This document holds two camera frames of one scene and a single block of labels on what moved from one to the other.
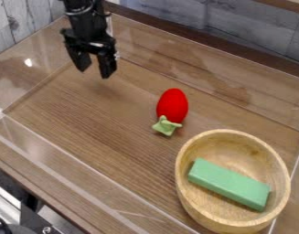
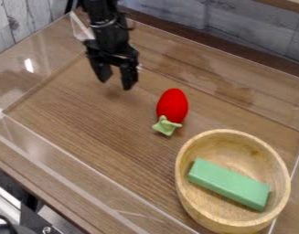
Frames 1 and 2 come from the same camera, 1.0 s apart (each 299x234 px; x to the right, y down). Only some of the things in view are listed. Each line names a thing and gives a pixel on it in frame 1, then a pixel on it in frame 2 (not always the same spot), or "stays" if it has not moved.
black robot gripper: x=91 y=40 -> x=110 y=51
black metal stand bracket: x=31 y=219 stays
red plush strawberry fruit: x=171 y=105 stays
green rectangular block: x=230 y=185 stays
